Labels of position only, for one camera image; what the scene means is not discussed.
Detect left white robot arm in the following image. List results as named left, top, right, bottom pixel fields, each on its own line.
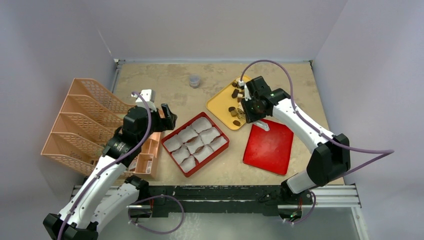
left=43, top=103, right=178, bottom=240

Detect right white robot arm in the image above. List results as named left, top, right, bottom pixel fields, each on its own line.
left=237, top=76, right=351, bottom=204

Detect dark chocolate at tray bottom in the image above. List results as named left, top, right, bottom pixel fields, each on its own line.
left=232, top=120, right=241, bottom=127

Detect yellow plastic tray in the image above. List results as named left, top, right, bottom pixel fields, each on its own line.
left=205, top=77, right=246, bottom=131

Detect red compartment chocolate box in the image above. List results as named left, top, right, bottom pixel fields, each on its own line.
left=160, top=112, right=230, bottom=178

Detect black metal base rail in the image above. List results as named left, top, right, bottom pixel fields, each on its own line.
left=71, top=183, right=362, bottom=220

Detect red box lid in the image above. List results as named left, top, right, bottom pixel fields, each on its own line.
left=242, top=119, right=294, bottom=176

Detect metal serving tongs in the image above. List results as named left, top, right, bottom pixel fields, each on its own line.
left=236, top=108, right=270, bottom=132

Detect pink plastic file rack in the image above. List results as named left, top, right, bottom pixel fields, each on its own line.
left=41, top=78, right=163, bottom=180

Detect small clear plastic jar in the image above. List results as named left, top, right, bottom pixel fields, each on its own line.
left=188, top=74, right=201, bottom=89

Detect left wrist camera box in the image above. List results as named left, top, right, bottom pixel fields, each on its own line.
left=131, top=89, right=157, bottom=112

